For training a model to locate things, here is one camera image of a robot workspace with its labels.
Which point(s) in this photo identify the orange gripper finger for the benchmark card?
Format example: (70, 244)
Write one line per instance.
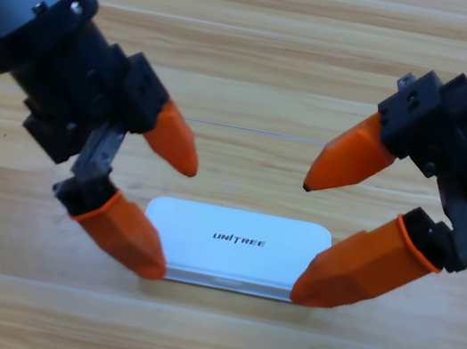
(361, 269)
(127, 237)

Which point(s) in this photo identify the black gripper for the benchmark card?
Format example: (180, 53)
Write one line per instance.
(463, 129)
(77, 88)

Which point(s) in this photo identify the white Unitree pencil case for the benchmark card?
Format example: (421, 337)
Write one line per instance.
(203, 246)

